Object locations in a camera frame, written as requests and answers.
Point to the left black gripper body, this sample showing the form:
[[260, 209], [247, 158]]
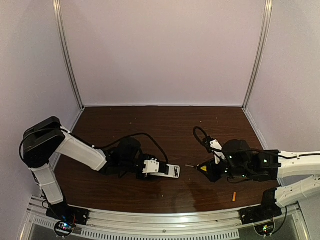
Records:
[[141, 173]]

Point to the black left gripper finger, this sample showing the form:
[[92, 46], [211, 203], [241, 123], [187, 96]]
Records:
[[142, 176], [147, 157]]

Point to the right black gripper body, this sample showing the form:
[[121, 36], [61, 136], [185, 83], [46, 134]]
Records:
[[215, 173]]

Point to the orange battery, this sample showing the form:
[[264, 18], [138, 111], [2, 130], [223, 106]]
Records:
[[234, 197]]

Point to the white remote control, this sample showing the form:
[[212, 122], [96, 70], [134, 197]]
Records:
[[167, 171]]

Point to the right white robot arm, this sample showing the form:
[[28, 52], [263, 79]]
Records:
[[235, 159]]

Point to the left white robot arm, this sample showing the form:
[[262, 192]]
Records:
[[49, 137]]

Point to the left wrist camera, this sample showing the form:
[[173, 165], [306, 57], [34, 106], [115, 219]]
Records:
[[150, 167]]

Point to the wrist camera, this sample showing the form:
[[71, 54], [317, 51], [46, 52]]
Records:
[[214, 147], [150, 167]]

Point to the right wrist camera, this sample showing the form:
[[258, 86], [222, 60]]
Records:
[[214, 147]]

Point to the aluminium front rail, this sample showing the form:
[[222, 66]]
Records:
[[208, 225]]

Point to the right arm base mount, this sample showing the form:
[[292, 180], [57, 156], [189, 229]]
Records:
[[262, 217]]

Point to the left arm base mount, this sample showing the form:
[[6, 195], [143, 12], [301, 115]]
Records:
[[69, 222]]

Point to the left aluminium corner post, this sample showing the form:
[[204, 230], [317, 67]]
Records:
[[65, 53]]

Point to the aluminium corner post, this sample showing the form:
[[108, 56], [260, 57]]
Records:
[[264, 32], [65, 53]]

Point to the right aluminium corner post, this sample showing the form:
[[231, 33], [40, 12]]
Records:
[[264, 32]]

